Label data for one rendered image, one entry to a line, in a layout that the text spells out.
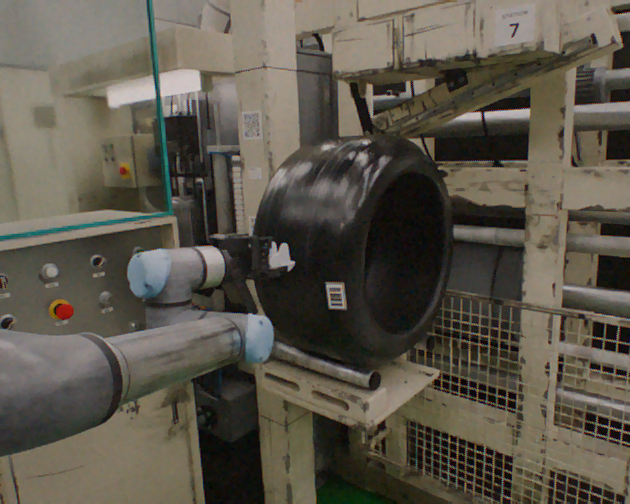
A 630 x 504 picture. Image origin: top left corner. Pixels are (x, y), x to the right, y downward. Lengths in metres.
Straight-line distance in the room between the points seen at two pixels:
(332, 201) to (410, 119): 0.59
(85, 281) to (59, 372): 0.92
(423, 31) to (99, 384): 1.16
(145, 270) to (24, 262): 0.57
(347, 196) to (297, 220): 0.12
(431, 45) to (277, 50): 0.40
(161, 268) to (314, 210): 0.37
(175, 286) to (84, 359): 0.35
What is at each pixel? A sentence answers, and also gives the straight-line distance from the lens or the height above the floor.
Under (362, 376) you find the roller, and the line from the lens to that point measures 1.22.
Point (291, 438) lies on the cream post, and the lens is 1.64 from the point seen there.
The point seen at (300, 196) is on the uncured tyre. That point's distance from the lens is 1.10.
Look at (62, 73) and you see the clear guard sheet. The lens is 1.37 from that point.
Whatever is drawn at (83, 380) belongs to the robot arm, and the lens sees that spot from 0.51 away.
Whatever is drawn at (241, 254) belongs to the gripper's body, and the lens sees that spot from 0.95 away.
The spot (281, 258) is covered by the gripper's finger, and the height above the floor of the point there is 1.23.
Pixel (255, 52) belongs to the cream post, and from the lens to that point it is 1.42.
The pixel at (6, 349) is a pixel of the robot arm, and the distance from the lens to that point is 0.51.
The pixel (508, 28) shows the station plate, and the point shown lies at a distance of 1.32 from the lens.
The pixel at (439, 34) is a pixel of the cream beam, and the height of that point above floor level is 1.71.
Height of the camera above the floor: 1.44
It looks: 12 degrees down
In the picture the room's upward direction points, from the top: 2 degrees counter-clockwise
